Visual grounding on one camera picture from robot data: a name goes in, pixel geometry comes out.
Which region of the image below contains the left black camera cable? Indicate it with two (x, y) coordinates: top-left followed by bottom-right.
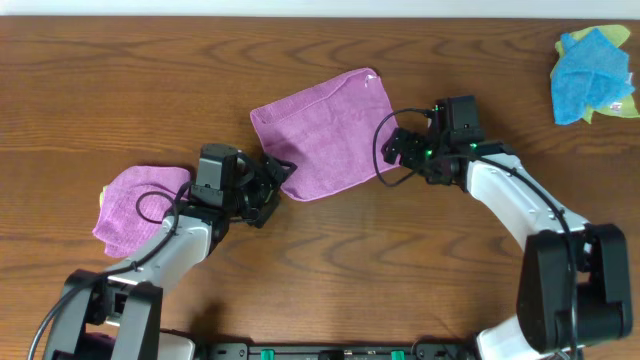
(27, 152), (256, 360)

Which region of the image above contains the black camera cable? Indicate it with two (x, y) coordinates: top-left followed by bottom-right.
(27, 152), (256, 360)
(371, 107), (584, 360)

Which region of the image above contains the green cloth under stack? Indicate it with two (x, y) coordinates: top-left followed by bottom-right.
(99, 185), (109, 209)

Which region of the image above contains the right black camera cable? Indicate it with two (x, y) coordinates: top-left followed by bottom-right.
(371, 107), (584, 360)

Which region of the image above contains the blue microfiber cloth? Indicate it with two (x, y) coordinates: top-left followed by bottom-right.
(550, 27), (636, 126)

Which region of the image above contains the folded purple cloth stack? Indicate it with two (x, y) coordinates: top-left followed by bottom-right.
(92, 166), (190, 258)

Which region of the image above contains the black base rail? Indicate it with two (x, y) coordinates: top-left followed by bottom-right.
(159, 333), (481, 360)

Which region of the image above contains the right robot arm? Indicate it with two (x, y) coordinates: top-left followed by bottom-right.
(372, 96), (633, 359)

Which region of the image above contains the purple microfiber cloth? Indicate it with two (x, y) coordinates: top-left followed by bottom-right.
(250, 68), (397, 202)

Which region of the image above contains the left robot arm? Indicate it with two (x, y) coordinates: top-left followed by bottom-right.
(28, 144), (297, 360)

